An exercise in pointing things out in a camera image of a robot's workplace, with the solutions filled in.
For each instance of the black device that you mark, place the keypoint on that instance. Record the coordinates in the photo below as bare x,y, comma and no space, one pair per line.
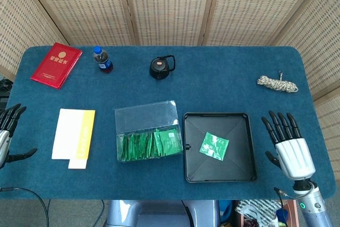
5,87

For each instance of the cola bottle with blue cap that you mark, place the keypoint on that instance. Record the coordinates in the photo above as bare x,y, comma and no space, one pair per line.
103,62

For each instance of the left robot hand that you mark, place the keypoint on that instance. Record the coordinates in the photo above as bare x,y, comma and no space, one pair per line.
4,136

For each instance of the black round lid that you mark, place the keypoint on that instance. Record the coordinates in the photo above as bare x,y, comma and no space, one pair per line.
159,68

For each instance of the blue table cloth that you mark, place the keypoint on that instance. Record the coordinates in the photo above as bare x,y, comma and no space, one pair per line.
212,83

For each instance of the woven folding screen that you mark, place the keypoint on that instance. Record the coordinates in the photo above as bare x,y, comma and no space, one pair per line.
170,6

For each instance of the black plastic tray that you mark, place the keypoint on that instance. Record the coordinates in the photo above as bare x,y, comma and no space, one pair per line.
225,168

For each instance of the white and yellow booklet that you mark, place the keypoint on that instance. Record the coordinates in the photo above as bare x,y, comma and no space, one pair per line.
69,134

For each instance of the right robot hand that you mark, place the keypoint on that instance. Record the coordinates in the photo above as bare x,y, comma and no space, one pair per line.
295,158

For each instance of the clear box of green packets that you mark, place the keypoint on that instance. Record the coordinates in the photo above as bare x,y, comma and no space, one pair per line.
138,118

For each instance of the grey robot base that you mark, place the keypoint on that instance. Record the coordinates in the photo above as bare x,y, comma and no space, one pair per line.
159,213

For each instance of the red certificate book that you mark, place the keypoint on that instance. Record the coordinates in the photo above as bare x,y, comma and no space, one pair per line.
55,65

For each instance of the patterned plastic bag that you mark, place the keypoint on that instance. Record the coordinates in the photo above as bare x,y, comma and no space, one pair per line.
252,209

